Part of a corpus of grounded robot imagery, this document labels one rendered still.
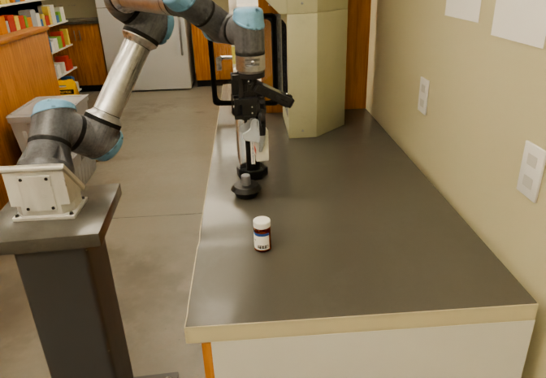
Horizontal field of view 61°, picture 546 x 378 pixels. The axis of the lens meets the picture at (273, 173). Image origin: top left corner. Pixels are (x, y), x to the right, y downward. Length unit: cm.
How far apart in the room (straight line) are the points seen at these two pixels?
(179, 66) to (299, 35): 511
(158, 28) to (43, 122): 44
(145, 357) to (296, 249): 130
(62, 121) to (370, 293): 97
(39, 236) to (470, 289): 106
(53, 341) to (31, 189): 49
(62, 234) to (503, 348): 108
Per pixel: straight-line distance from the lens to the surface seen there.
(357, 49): 220
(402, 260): 113
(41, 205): 143
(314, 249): 114
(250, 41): 116
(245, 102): 120
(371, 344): 102
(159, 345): 233
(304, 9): 176
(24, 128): 379
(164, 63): 683
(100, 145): 153
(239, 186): 138
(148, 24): 154
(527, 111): 112
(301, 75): 180
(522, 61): 115
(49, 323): 160
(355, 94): 224
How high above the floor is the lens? 157
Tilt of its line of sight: 24 degrees down
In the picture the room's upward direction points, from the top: 2 degrees counter-clockwise
